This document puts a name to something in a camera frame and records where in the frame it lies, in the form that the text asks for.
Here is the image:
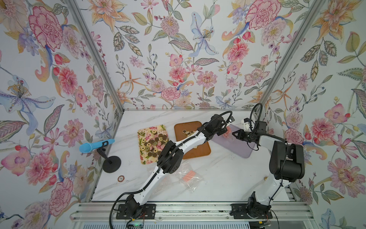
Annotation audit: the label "brown wooden tray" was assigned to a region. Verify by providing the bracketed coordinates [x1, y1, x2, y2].
[174, 121, 212, 160]

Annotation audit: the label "lilac plastic tray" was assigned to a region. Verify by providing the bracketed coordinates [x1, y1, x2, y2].
[212, 125, 257, 158]

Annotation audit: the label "floral yellow tray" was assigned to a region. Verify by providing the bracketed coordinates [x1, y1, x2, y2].
[137, 124, 173, 165]

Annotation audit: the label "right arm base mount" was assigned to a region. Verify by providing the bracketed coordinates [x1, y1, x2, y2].
[229, 191, 273, 219]

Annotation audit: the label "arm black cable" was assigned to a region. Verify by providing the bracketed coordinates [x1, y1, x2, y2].
[246, 102, 287, 151]
[108, 111, 234, 229]

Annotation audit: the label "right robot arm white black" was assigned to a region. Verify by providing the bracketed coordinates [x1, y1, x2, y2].
[233, 118, 305, 210]

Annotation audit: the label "black microphone stand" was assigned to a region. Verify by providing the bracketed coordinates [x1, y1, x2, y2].
[96, 139, 122, 173]

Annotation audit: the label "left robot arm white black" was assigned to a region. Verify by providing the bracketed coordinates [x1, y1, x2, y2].
[125, 111, 234, 218]

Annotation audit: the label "stray cookie near microphone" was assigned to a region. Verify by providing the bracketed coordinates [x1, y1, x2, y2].
[117, 175, 125, 182]

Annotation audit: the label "poured star cookies pile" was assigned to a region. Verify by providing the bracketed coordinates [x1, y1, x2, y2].
[182, 131, 202, 152]

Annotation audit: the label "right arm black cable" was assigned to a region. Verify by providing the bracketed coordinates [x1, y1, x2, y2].
[246, 102, 287, 151]

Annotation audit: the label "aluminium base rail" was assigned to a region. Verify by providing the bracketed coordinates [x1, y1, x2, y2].
[71, 202, 314, 222]

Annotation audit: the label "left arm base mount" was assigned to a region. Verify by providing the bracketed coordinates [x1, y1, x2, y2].
[116, 195, 156, 220]

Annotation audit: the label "ziploc bag beige cookies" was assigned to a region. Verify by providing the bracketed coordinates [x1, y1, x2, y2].
[178, 165, 204, 192]

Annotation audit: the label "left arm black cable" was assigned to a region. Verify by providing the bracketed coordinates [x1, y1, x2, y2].
[108, 111, 234, 229]

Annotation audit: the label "ziploc bag pink cookies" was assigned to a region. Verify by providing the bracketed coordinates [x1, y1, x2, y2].
[222, 127, 233, 139]

